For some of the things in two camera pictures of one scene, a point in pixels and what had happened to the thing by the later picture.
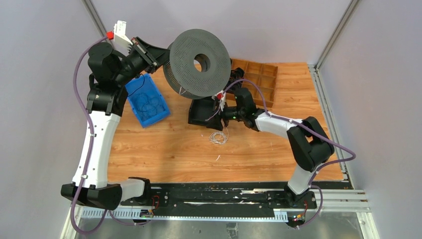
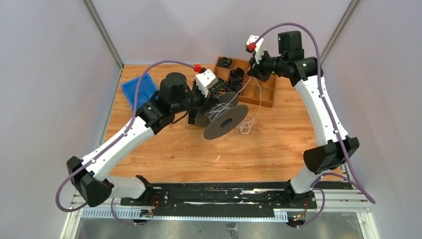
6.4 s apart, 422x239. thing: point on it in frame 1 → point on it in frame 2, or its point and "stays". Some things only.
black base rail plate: x=220 y=199 stays
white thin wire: x=219 y=137 → x=241 y=127
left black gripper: x=152 y=56 → x=207 y=102
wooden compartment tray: x=265 y=75 stays
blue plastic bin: x=147 y=100 stays
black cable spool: x=179 y=66 → x=223 y=117
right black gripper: x=223 y=117 → x=256 y=70
